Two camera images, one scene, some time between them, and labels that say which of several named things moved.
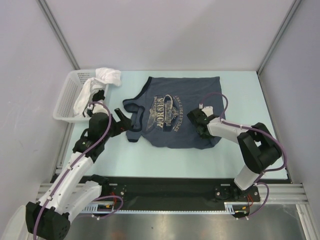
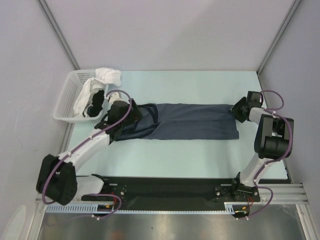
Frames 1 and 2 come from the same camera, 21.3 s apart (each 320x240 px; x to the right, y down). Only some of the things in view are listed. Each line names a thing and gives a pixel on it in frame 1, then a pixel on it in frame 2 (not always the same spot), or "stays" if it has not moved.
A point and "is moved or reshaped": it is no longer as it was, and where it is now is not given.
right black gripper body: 203,136 to 238,109
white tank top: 91,86 stays
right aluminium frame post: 292,11 stays
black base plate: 159,190 stays
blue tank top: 157,116 is moved or reshaped
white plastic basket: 75,81 stays
